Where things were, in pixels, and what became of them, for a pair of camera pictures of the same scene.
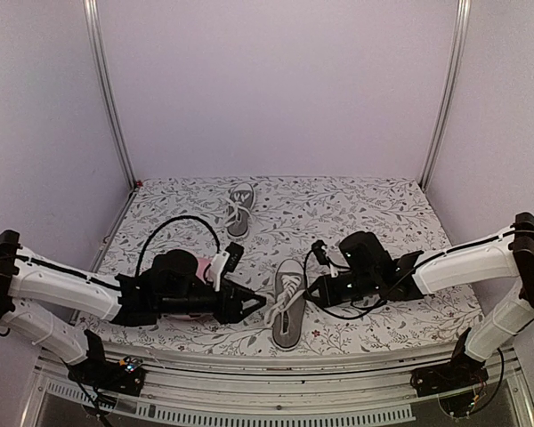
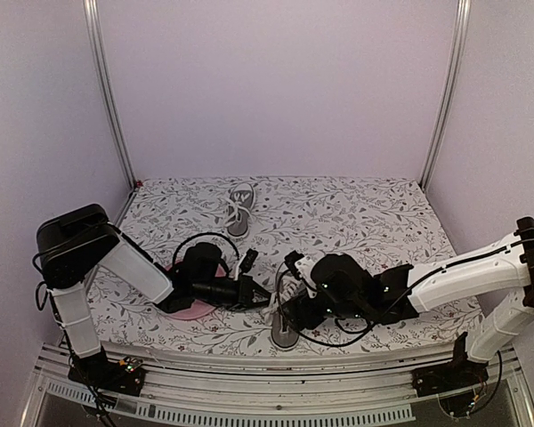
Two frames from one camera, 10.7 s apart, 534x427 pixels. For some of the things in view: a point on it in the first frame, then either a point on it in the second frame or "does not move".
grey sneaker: (287, 318) does not move
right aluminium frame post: (457, 67) does not move
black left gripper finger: (244, 300) to (262, 291)
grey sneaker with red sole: (240, 205) does not move
